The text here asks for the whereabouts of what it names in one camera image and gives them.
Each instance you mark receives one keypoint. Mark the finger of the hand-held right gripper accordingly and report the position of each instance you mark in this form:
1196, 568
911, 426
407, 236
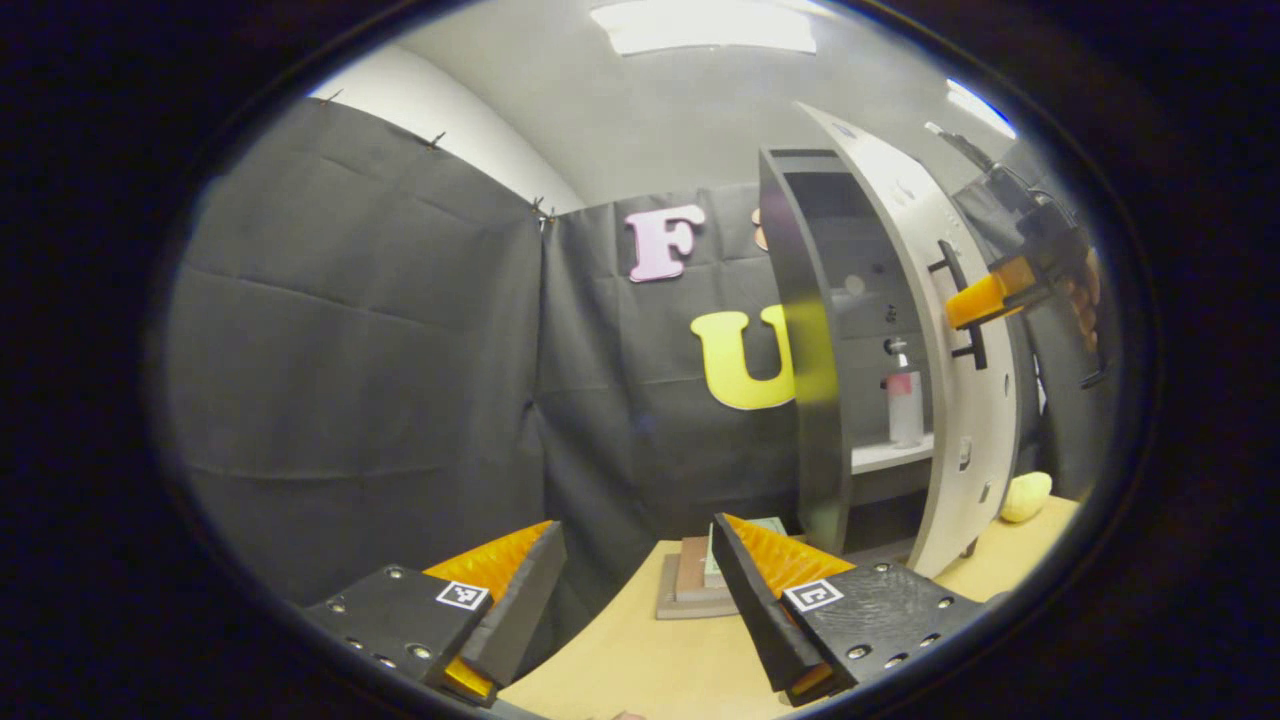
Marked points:
980, 298

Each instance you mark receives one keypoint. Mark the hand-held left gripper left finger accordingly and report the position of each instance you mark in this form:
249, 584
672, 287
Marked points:
525, 610

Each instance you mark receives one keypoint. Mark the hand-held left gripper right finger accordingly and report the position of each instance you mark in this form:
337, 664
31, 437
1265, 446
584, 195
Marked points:
755, 620

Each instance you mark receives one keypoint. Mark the clear plastic bottle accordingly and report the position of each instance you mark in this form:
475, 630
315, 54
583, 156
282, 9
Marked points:
906, 405

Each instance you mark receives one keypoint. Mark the dark grey cabinet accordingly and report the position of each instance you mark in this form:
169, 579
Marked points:
800, 280

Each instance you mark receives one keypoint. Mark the green cover book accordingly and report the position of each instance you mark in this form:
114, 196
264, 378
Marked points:
712, 560

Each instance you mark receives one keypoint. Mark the small ceiling light panel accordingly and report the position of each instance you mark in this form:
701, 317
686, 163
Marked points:
980, 105

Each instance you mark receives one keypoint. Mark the yellow knitted pad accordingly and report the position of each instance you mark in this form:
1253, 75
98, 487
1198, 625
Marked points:
1025, 497

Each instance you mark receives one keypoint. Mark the black backdrop cloth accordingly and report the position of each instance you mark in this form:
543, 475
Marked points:
350, 350

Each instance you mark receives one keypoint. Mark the large ceiling light panel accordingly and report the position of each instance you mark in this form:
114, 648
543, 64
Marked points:
705, 25

